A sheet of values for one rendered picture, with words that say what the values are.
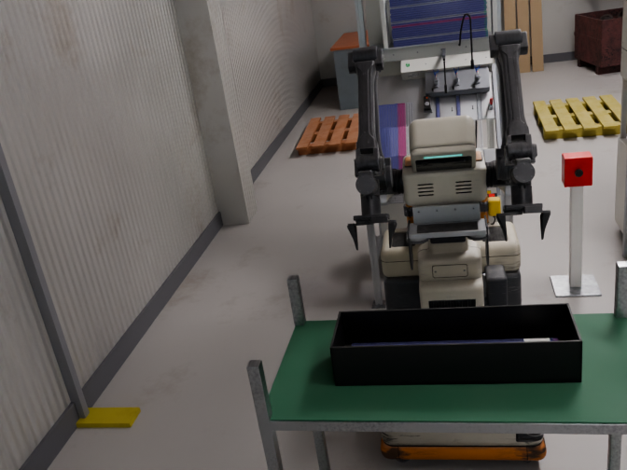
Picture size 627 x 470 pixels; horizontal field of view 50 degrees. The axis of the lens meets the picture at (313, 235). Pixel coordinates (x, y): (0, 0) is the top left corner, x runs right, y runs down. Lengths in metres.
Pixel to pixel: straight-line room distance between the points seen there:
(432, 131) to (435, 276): 0.54
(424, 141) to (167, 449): 1.82
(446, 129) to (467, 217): 0.31
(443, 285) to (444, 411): 0.89
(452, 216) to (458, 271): 0.22
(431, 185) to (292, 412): 0.98
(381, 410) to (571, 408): 0.41
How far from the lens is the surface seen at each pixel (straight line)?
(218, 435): 3.17
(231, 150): 5.24
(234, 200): 5.38
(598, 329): 1.87
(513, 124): 2.00
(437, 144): 2.17
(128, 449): 3.27
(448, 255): 2.39
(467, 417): 1.56
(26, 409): 3.22
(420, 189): 2.27
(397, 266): 2.68
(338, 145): 6.88
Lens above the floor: 1.93
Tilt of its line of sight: 23 degrees down
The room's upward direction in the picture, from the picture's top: 9 degrees counter-clockwise
